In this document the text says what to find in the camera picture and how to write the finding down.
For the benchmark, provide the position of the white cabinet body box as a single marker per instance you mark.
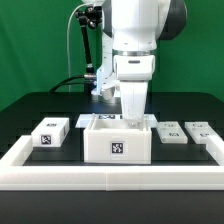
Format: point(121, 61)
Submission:
point(117, 141)

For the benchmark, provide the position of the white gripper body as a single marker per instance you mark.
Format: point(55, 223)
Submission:
point(133, 74)

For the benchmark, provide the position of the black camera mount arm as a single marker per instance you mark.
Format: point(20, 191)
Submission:
point(91, 17)

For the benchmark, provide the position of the white cabinet door panel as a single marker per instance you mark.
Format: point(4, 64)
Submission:
point(170, 132)
point(199, 131)

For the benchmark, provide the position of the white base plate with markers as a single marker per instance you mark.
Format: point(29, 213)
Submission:
point(84, 119)

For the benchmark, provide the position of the white cabinet top block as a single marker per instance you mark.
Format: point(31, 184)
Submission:
point(50, 132)

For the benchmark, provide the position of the white U-shaped fence frame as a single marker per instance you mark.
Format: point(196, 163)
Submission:
point(16, 175)

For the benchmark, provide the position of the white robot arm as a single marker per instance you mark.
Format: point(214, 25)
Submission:
point(130, 32)

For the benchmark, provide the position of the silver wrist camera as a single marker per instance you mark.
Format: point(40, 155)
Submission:
point(109, 90)

